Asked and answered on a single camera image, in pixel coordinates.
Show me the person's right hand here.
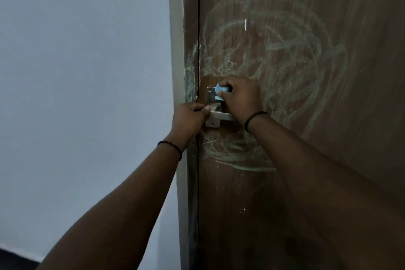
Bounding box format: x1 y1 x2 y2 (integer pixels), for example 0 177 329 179
218 75 264 127

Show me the person's left hand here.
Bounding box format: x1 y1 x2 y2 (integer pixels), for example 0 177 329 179
170 102 211 144

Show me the blue cleaning cloth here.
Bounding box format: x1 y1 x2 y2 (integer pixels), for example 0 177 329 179
215 83 231 102

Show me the silver metal door handle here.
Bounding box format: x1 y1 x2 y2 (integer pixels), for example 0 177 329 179
205 86 237 128

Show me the person's left forearm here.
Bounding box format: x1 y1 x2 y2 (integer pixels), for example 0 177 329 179
36 142 190 270

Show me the person's right forearm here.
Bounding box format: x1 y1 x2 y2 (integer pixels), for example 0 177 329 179
247 114 405 270

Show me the black right wrist band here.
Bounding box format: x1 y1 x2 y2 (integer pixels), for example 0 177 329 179
244 111 269 133

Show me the black wrist band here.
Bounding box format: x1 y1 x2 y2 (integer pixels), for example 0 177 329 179
157 140 183 162
244 111 269 133

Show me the black left wrist band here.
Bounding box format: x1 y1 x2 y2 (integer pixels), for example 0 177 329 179
157 140 183 162

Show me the brown wooden door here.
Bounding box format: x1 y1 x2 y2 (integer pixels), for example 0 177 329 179
198 0 405 270

